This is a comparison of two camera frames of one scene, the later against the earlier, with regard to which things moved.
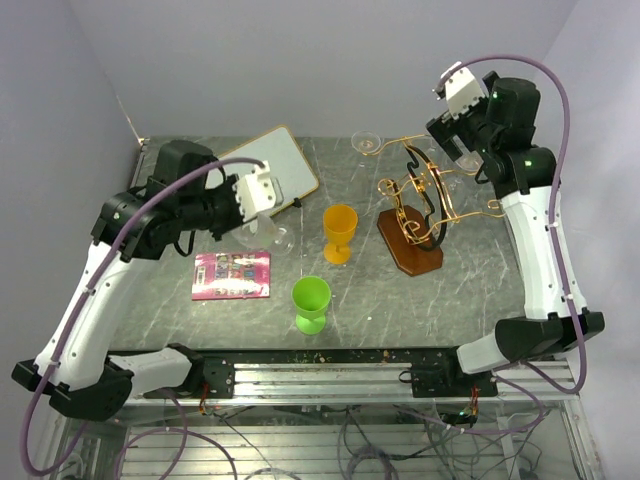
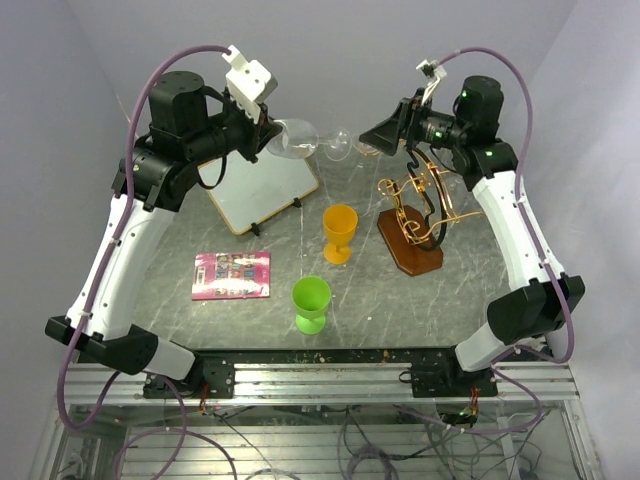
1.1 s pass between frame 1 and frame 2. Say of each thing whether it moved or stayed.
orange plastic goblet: stayed
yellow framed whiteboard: stayed
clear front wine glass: moved
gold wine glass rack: stayed
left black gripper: moved
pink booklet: stayed
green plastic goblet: stayed
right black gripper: moved
